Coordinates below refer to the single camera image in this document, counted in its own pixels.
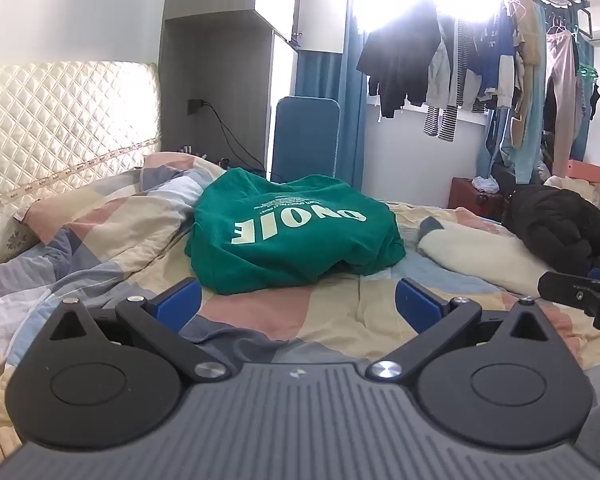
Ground red suitcase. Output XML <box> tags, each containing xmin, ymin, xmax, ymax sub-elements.
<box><xmin>448</xmin><ymin>176</ymin><xmax>506</xmax><ymax>222</ymax></box>

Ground pale cloth bundle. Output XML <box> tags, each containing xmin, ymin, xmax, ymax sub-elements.
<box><xmin>471</xmin><ymin>175</ymin><xmax>502</xmax><ymax>195</ymax></box>

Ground black charger cable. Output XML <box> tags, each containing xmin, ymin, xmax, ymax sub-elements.
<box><xmin>205</xmin><ymin>102</ymin><xmax>268</xmax><ymax>177</ymax></box>

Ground blue hanging garment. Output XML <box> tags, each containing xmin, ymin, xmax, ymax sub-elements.
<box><xmin>467</xmin><ymin>10</ymin><xmax>518</xmax><ymax>106</ymax></box>

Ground blue folded board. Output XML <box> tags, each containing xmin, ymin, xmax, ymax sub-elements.
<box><xmin>271</xmin><ymin>96</ymin><xmax>342</xmax><ymax>192</ymax></box>

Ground black hanging jacket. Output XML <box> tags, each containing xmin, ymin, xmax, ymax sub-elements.
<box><xmin>356</xmin><ymin>2</ymin><xmax>452</xmax><ymax>120</ymax></box>

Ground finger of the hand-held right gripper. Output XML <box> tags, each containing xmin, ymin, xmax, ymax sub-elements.
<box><xmin>537</xmin><ymin>271</ymin><xmax>600</xmax><ymax>331</ymax></box>

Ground patchwork quilt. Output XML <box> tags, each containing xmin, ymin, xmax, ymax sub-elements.
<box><xmin>0</xmin><ymin>152</ymin><xmax>600</xmax><ymax>466</ymax></box>

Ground cream pillow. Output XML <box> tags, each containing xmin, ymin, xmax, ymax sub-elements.
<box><xmin>417</xmin><ymin>216</ymin><xmax>556</xmax><ymax>296</ymax></box>

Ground pink hanging pants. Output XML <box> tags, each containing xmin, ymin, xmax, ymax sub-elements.
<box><xmin>545</xmin><ymin>30</ymin><xmax>582</xmax><ymax>178</ymax></box>

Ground blue curtain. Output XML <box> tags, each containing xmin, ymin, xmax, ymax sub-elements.
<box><xmin>294</xmin><ymin>0</ymin><xmax>368</xmax><ymax>193</ymax></box>

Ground black padded jacket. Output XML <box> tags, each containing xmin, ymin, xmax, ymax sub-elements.
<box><xmin>501</xmin><ymin>185</ymin><xmax>600</xmax><ymax>281</ymax></box>

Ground pink box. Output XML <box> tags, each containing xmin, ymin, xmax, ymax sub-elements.
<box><xmin>566</xmin><ymin>159</ymin><xmax>600</xmax><ymax>182</ymax></box>

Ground floral pillow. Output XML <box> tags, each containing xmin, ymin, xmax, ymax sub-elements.
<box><xmin>0</xmin><ymin>195</ymin><xmax>46</xmax><ymax>268</ymax></box>

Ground light blue hanging pants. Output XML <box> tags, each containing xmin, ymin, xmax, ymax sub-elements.
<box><xmin>500</xmin><ymin>2</ymin><xmax>549</xmax><ymax>186</ymax></box>

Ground green sweatshirt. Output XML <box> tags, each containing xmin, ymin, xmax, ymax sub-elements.
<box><xmin>185</xmin><ymin>167</ymin><xmax>406</xmax><ymax>296</ymax></box>

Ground cream quilted headboard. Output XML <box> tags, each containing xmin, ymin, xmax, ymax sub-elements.
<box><xmin>0</xmin><ymin>60</ymin><xmax>161</xmax><ymax>216</ymax></box>

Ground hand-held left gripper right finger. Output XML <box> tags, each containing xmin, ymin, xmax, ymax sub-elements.
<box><xmin>366</xmin><ymin>277</ymin><xmax>552</xmax><ymax>383</ymax></box>

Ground beige hanging garment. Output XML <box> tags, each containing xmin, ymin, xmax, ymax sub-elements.
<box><xmin>509</xmin><ymin>0</ymin><xmax>542</xmax><ymax>151</ymax></box>

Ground striped hanging shirt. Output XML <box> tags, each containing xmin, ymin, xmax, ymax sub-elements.
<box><xmin>422</xmin><ymin>17</ymin><xmax>477</xmax><ymax>143</ymax></box>

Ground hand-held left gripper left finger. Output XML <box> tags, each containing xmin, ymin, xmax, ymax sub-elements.
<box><xmin>47</xmin><ymin>277</ymin><xmax>233</xmax><ymax>383</ymax></box>

